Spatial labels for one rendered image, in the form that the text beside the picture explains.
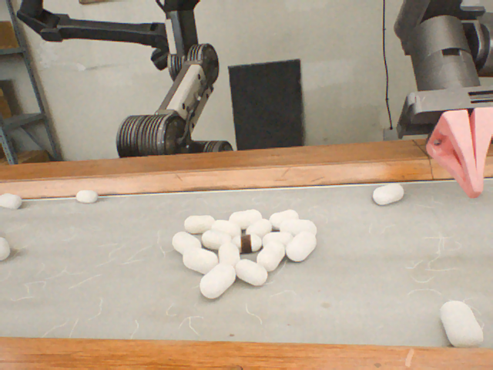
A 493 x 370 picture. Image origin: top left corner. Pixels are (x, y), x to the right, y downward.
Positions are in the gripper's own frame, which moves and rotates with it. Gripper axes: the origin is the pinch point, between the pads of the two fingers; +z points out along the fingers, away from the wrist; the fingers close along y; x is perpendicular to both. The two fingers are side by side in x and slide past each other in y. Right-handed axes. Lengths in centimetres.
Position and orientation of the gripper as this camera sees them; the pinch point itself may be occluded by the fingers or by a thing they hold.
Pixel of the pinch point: (473, 187)
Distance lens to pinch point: 41.7
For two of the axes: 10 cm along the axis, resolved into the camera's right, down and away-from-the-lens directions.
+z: -0.3, 9.0, -4.4
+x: 1.7, 4.4, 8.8
